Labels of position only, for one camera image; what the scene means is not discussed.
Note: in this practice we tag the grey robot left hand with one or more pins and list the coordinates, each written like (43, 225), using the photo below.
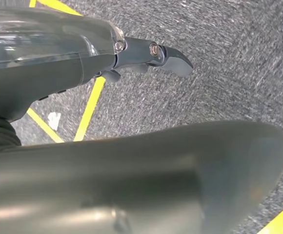
(34, 48)

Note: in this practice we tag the yellow floor tape line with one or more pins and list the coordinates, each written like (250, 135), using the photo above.
(58, 6)
(44, 126)
(90, 106)
(281, 219)

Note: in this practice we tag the white paper scrap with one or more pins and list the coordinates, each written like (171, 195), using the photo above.
(54, 121)

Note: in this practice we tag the ribbed grey left arm sleeve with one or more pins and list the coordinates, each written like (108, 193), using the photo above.
(0, 132)

